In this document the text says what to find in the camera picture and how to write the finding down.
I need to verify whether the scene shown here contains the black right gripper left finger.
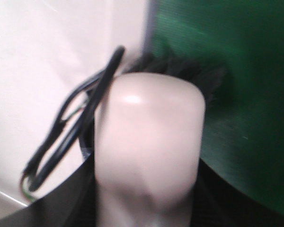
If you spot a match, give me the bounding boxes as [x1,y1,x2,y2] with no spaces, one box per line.
[0,158,96,227]

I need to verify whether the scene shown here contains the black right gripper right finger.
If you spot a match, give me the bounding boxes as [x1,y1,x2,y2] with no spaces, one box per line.
[190,159,284,227]

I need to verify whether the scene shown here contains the black cable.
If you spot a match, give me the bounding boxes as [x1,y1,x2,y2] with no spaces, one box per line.
[20,46,126,201]

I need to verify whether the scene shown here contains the pink hand broom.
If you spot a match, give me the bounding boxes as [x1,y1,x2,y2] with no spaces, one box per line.
[95,53,226,227]

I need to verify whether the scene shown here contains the pink plastic dustpan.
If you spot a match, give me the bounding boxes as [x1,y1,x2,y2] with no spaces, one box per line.
[0,0,150,218]

